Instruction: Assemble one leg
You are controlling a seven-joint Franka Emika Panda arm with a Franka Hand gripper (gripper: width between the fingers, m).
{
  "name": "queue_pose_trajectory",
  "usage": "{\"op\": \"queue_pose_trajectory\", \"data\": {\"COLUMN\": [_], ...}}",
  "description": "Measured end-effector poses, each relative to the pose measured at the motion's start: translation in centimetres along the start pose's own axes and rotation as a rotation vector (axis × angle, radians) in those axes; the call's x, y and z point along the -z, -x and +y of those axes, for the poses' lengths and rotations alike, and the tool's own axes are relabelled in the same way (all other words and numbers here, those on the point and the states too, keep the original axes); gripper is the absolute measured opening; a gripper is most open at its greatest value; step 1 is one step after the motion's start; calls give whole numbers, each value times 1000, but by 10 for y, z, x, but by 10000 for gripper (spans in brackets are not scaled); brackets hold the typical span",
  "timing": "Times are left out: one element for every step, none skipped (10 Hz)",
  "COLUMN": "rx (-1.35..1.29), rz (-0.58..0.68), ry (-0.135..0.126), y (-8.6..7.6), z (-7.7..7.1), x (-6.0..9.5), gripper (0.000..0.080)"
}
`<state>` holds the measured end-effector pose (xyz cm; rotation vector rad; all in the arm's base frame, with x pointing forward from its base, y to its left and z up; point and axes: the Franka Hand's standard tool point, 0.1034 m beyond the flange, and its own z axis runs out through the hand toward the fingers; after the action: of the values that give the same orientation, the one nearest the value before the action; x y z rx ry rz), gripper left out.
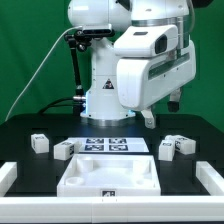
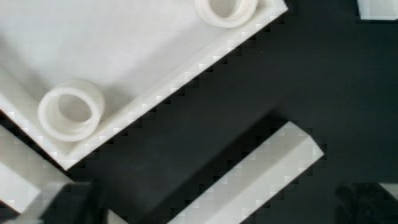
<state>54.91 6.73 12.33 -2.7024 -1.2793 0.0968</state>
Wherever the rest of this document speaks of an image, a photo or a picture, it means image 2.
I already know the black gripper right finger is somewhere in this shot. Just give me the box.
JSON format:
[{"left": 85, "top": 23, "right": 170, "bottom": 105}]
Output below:
[{"left": 334, "top": 182, "right": 398, "bottom": 224}]

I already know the white obstacle wall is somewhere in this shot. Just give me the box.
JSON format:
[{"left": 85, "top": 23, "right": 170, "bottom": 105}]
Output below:
[{"left": 0, "top": 126, "right": 71, "bottom": 213}]

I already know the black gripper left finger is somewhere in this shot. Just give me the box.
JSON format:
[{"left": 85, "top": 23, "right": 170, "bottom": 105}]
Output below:
[{"left": 39, "top": 182, "right": 108, "bottom": 224}]

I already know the white square tabletop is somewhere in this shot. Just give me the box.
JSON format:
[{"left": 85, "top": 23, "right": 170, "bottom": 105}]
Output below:
[{"left": 0, "top": 0, "right": 288, "bottom": 168}]

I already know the white table leg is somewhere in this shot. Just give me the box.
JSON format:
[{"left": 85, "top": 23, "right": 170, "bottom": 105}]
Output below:
[
  {"left": 167, "top": 122, "right": 323, "bottom": 224},
  {"left": 357, "top": 0, "right": 398, "bottom": 21}
]

